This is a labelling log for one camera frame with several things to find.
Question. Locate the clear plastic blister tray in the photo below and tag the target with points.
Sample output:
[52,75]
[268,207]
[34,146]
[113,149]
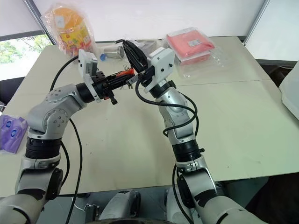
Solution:
[198,67]

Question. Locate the red hex key holder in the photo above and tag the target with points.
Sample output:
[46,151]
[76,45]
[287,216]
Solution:
[126,72]

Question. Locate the purple tissue pack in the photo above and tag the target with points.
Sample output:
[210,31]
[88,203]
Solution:
[12,133]

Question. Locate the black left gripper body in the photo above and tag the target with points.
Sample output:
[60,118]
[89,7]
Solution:
[101,84]

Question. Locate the small blue object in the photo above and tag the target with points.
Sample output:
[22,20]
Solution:
[102,57]

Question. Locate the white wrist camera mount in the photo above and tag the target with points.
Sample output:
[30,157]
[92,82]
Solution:
[85,66]
[162,63]

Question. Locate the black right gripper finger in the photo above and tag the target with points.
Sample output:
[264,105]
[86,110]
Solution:
[132,63]
[137,54]

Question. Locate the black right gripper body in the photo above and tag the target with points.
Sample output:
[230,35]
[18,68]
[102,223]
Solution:
[146,75]

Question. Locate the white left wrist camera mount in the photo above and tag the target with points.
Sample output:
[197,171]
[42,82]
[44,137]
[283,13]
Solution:
[85,66]

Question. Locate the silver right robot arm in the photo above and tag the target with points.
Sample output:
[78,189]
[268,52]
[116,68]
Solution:
[177,112]

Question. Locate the orange snack cups plastic bag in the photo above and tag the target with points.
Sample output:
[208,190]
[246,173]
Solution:
[70,28]

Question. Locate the silver metal can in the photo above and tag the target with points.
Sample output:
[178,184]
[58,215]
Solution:
[114,53]

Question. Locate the grey plastic bag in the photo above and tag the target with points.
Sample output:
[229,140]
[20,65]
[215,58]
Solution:
[150,44]

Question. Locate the grey metal frame post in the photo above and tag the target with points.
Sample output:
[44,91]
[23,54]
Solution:
[39,21]
[257,21]

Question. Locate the red packet in clear wrap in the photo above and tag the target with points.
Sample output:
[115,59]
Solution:
[189,44]

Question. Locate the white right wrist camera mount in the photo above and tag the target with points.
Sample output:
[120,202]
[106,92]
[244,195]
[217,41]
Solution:
[162,63]

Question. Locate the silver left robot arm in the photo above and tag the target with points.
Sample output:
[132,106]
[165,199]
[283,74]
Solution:
[58,112]

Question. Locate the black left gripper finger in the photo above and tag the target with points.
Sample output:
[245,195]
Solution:
[116,85]
[118,78]

